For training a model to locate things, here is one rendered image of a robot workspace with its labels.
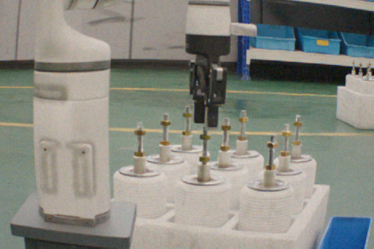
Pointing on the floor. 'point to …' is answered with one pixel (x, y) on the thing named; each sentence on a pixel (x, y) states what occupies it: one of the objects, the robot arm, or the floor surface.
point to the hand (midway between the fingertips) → (205, 119)
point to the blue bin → (346, 233)
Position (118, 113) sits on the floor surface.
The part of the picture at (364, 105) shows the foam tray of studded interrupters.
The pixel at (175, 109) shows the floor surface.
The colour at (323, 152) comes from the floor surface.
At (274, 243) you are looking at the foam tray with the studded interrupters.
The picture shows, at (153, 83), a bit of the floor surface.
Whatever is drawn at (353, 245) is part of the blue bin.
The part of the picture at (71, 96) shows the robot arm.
